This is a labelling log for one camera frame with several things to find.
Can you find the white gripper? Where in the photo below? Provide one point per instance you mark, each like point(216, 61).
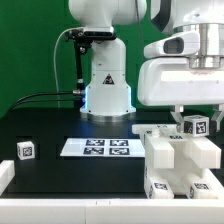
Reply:
point(169, 81)

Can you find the white cube front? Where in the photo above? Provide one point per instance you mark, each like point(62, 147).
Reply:
point(196, 125)

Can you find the white chair side frame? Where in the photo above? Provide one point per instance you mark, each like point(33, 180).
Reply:
point(167, 150)

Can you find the white chair seat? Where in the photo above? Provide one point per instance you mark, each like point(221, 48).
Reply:
point(178, 184)

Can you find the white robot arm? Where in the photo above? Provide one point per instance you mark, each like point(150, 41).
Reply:
point(108, 96)

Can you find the white marker sheet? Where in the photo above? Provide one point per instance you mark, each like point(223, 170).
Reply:
point(96, 147)

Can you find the white front barrier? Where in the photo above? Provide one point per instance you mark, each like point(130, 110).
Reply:
point(111, 211)

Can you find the white barrier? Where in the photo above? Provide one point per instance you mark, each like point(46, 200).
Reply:
point(7, 173)
point(111, 211)

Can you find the white left barrier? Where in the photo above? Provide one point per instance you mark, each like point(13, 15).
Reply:
point(7, 173)

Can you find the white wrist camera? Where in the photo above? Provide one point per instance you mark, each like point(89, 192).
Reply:
point(179, 44)

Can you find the black camera on stand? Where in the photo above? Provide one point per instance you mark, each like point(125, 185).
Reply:
point(84, 33)

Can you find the black camera stand pole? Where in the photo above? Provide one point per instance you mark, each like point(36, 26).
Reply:
point(80, 82)

